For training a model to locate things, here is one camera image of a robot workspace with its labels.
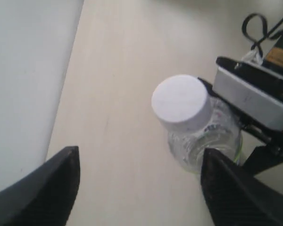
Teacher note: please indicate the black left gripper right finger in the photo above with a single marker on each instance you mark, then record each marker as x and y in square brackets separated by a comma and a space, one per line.
[236, 198]

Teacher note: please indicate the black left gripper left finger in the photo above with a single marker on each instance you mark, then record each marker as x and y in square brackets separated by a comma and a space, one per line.
[46, 196]

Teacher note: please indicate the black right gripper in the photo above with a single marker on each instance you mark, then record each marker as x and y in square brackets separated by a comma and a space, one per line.
[262, 157]

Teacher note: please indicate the clear plastic drink bottle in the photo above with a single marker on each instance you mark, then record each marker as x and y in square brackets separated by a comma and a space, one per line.
[222, 133]

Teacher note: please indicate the white bottle cap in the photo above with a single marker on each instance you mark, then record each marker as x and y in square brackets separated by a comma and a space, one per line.
[182, 103]

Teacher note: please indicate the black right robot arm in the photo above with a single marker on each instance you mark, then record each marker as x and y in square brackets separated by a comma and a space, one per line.
[267, 44]

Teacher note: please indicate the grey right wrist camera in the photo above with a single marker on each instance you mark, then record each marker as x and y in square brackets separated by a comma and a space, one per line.
[256, 90]

